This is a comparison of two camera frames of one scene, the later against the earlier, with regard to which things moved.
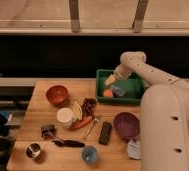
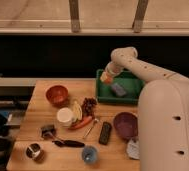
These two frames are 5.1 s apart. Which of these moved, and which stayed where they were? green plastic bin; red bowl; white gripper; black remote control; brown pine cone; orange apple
Moved: white gripper; orange apple
Stayed: green plastic bin; black remote control; red bowl; brown pine cone
